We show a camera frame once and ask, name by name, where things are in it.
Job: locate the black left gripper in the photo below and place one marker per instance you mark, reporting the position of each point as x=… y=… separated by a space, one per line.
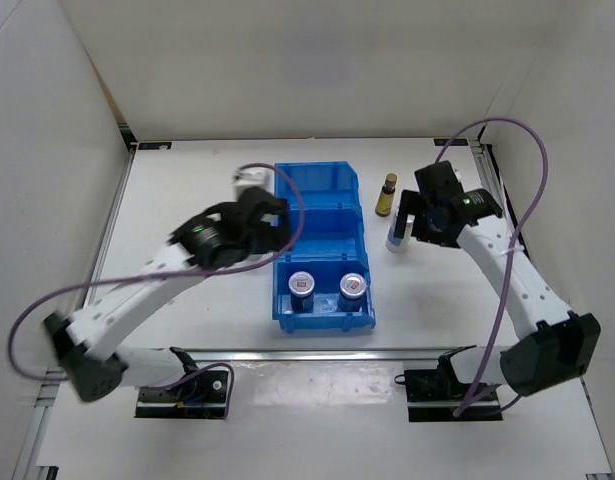
x=275 y=234

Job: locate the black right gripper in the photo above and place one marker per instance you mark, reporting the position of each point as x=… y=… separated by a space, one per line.
x=409 y=202

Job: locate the small brown bottle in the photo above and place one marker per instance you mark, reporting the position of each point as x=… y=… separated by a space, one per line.
x=385 y=199

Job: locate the white-lid sauce jar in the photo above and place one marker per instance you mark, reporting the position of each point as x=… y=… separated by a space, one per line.
x=352 y=291
x=301 y=286

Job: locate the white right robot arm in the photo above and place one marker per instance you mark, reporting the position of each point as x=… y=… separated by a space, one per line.
x=554 y=343

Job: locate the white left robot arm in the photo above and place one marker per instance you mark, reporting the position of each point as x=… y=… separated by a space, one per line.
x=88 y=344

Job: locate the blue three-compartment plastic bin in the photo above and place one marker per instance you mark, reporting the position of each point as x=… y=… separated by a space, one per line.
x=330 y=246

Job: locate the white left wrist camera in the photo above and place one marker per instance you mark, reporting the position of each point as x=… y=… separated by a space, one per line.
x=248 y=178

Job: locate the aluminium table front rail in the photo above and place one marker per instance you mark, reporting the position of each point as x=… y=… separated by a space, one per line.
x=465 y=361

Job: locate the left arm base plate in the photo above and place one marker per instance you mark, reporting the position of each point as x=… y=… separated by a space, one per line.
x=204 y=397

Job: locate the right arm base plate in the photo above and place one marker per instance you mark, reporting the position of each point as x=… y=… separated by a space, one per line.
x=427 y=402

